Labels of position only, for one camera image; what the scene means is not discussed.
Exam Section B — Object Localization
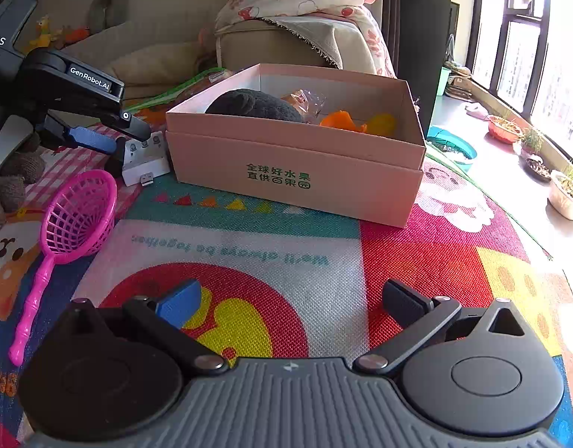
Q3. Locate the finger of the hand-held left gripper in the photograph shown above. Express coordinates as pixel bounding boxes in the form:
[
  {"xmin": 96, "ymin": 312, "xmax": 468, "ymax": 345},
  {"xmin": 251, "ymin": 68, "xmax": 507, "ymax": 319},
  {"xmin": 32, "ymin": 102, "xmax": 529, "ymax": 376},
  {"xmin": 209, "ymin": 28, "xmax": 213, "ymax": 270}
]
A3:
[
  {"xmin": 38, "ymin": 111, "xmax": 118, "ymax": 156},
  {"xmin": 96, "ymin": 105, "xmax": 153, "ymax": 178}
]

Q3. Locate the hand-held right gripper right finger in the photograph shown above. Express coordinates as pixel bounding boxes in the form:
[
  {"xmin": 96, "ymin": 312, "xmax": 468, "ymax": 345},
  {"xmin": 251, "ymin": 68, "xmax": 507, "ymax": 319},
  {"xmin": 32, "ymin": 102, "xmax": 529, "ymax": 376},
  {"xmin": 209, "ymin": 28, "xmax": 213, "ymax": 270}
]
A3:
[{"xmin": 354, "ymin": 280, "xmax": 530, "ymax": 376}]

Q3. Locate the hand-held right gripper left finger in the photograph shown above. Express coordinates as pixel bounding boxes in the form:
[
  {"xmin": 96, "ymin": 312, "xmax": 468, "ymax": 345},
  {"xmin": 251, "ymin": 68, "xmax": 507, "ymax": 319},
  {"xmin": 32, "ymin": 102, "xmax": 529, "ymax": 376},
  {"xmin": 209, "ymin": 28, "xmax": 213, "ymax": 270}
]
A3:
[{"xmin": 63, "ymin": 279, "xmax": 229, "ymax": 376}]

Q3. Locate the white battery charger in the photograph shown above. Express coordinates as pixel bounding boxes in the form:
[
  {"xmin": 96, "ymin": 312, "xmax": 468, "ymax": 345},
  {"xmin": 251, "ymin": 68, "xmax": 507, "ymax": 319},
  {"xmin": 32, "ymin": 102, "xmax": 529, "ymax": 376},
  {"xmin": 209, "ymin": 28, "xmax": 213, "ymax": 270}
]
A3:
[{"xmin": 120, "ymin": 131, "xmax": 172, "ymax": 188}]

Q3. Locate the pink plastic net scoop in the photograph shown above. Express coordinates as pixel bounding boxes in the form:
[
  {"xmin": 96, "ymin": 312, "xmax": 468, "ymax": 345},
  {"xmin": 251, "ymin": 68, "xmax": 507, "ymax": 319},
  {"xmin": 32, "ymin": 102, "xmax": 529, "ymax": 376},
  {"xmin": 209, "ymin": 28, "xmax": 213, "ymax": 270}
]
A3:
[{"xmin": 7, "ymin": 169, "xmax": 118, "ymax": 367}]

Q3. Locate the pink cardboard box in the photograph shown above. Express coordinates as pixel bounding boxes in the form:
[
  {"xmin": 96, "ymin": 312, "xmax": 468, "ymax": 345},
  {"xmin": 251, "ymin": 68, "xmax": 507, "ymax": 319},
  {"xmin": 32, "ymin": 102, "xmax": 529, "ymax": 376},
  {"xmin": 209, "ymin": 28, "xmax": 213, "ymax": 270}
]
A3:
[{"xmin": 165, "ymin": 63, "xmax": 427, "ymax": 229}]

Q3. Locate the orange plush toy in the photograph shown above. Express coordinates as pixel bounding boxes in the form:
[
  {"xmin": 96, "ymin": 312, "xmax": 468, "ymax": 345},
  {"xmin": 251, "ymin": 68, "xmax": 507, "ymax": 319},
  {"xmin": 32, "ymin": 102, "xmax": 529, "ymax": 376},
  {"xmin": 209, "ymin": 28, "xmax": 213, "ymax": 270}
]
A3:
[{"xmin": 62, "ymin": 25, "xmax": 91, "ymax": 46}]

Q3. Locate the yellow plush toy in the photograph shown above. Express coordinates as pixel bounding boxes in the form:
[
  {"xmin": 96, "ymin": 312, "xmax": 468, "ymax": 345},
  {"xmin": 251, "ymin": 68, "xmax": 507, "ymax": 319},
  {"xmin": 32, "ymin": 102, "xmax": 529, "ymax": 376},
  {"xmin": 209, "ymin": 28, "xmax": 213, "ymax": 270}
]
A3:
[{"xmin": 26, "ymin": 14, "xmax": 60, "ymax": 50}]

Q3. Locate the beige folded blanket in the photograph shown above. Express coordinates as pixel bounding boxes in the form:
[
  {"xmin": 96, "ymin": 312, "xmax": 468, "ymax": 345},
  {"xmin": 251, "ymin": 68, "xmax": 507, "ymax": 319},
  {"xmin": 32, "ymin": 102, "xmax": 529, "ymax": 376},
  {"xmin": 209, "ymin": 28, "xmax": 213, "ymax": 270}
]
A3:
[{"xmin": 102, "ymin": 42, "xmax": 222, "ymax": 100}]

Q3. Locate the grey neck pillow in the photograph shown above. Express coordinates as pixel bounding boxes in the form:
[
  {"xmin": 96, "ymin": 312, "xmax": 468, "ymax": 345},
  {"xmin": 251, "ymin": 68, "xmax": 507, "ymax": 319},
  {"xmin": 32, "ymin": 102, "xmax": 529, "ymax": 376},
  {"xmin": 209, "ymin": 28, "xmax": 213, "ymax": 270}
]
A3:
[{"xmin": 85, "ymin": 0, "xmax": 130, "ymax": 34}]

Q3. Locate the colourful cartoon play mat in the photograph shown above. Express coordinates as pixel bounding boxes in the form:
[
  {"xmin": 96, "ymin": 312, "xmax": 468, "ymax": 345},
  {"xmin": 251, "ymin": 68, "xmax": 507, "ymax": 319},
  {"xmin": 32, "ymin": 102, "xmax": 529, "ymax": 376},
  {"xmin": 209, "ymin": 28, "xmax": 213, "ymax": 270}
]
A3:
[{"xmin": 0, "ymin": 103, "xmax": 573, "ymax": 448}]

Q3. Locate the dark knitted item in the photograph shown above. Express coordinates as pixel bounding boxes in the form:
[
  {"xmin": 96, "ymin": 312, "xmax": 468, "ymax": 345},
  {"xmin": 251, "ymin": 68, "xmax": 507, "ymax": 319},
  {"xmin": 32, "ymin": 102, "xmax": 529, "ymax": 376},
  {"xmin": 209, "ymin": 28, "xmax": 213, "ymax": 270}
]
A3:
[{"xmin": 205, "ymin": 88, "xmax": 307, "ymax": 124}]

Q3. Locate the beige armchair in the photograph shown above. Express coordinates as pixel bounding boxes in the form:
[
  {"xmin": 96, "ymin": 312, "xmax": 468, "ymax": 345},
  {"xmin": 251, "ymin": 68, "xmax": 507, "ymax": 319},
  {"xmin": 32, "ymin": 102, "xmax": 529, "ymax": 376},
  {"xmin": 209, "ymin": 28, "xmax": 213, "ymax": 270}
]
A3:
[{"xmin": 216, "ymin": 19, "xmax": 343, "ymax": 72}]

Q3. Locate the teal plastic basin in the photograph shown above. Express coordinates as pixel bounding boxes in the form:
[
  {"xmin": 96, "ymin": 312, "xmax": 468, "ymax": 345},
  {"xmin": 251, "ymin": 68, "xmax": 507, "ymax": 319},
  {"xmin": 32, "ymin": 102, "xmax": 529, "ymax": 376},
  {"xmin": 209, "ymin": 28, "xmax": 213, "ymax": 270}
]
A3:
[{"xmin": 426, "ymin": 124, "xmax": 478, "ymax": 172}]

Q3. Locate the clear plastic snack packet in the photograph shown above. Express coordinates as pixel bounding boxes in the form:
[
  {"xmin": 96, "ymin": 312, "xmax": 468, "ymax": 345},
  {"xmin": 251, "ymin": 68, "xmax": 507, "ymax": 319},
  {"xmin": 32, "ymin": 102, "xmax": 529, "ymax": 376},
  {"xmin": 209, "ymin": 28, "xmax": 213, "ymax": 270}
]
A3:
[{"xmin": 281, "ymin": 88, "xmax": 328, "ymax": 121}]

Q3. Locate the yellow plastic toy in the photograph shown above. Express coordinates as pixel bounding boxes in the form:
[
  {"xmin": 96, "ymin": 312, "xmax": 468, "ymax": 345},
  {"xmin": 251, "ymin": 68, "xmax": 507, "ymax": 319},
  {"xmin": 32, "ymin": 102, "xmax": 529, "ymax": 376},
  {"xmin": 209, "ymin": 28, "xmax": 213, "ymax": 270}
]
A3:
[{"xmin": 364, "ymin": 112, "xmax": 398, "ymax": 137}]

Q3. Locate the dark shallow dish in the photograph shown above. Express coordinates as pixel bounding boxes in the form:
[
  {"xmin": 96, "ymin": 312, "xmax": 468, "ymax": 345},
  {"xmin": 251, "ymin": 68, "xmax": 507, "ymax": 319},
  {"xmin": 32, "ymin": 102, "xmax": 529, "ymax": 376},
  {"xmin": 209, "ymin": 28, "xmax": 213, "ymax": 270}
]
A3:
[{"xmin": 524, "ymin": 157, "xmax": 553, "ymax": 183}]

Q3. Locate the white plant pot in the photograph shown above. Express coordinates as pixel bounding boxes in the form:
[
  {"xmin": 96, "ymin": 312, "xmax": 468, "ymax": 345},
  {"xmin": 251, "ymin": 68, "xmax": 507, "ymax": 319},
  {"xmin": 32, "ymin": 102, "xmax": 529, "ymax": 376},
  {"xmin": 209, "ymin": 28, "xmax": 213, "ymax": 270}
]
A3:
[{"xmin": 547, "ymin": 169, "xmax": 573, "ymax": 221}]

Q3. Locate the orange plastic toy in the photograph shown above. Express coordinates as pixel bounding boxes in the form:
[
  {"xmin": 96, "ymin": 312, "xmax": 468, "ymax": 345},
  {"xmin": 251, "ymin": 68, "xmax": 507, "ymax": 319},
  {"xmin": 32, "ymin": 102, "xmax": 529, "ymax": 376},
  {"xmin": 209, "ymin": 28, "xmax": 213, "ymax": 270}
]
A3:
[{"xmin": 319, "ymin": 110, "xmax": 368, "ymax": 134}]

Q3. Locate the grey fringed cloth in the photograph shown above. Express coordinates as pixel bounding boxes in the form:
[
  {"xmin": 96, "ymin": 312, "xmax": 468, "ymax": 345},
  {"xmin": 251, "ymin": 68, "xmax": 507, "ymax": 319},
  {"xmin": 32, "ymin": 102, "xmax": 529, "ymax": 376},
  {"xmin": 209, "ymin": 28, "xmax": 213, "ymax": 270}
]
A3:
[{"xmin": 267, "ymin": 15, "xmax": 349, "ymax": 69}]

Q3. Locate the red plant pot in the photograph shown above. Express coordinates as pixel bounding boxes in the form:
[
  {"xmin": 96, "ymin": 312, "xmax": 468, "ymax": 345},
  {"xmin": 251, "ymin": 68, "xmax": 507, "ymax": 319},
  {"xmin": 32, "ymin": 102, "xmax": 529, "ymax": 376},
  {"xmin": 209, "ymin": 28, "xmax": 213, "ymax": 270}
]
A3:
[{"xmin": 487, "ymin": 115, "xmax": 523, "ymax": 145}]

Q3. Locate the small grass plant pot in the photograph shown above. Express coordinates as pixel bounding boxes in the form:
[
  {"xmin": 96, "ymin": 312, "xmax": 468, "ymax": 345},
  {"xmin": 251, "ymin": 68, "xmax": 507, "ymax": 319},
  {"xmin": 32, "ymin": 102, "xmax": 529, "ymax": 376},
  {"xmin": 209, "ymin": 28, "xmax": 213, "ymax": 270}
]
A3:
[{"xmin": 519, "ymin": 127, "xmax": 547, "ymax": 160}]

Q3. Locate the black window frame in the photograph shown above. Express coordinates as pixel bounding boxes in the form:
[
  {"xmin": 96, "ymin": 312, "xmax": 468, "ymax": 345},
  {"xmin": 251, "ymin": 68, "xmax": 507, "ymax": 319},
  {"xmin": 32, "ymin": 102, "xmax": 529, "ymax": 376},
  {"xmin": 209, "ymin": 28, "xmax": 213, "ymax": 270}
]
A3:
[{"xmin": 464, "ymin": 0, "xmax": 573, "ymax": 169}]

